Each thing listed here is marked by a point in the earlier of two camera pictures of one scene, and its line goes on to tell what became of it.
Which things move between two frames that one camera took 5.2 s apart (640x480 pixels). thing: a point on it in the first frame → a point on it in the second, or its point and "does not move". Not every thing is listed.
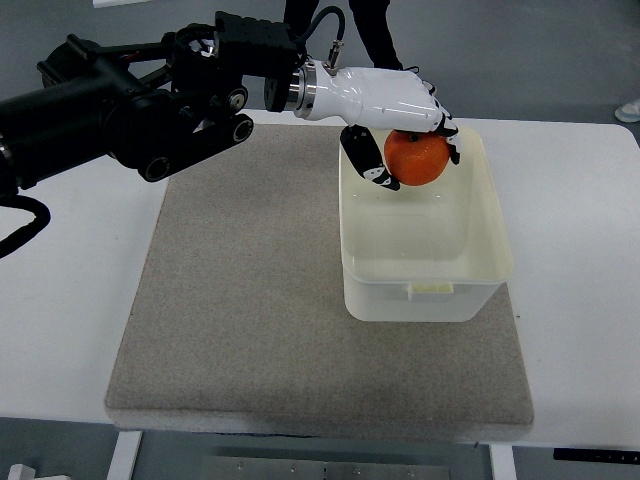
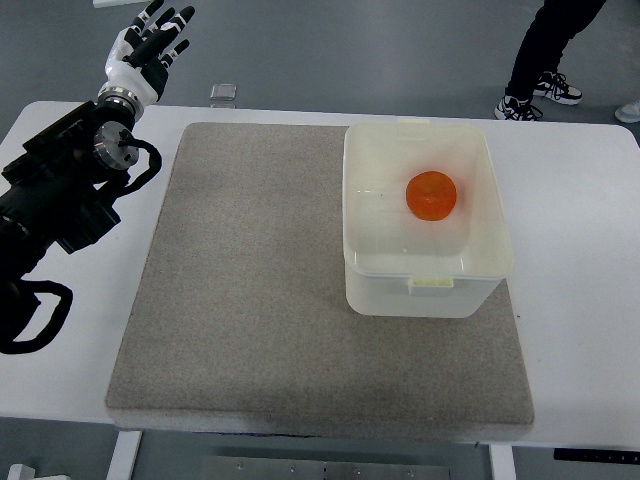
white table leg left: x=124 y=455 does not move
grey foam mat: x=236 y=318 does not move
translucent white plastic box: x=432 y=252 does not move
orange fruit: x=416 y=158 → x=431 y=195
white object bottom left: x=21 y=472 does not move
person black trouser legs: x=371 y=17 → x=545 y=42
